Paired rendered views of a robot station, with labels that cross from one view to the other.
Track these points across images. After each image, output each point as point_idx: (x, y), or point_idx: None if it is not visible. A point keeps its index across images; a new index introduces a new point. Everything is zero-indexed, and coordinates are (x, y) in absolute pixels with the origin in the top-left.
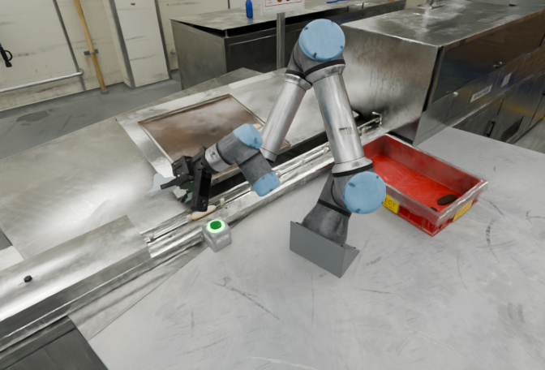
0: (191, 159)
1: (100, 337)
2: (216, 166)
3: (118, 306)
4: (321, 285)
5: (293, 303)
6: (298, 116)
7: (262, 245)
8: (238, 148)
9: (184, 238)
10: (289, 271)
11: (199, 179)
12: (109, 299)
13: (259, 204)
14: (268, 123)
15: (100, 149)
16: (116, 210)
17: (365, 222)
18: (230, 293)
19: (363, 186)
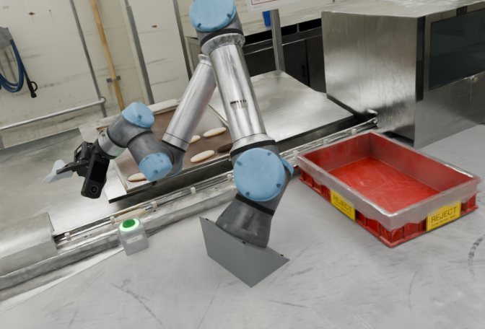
0: (92, 145)
1: None
2: (107, 148)
3: (12, 299)
4: (226, 293)
5: (184, 309)
6: (275, 118)
7: (180, 250)
8: (123, 128)
9: (97, 239)
10: (196, 277)
11: (92, 163)
12: (8, 293)
13: (194, 209)
14: (177, 107)
15: (66, 161)
16: (53, 214)
17: (312, 230)
18: (123, 295)
19: (252, 164)
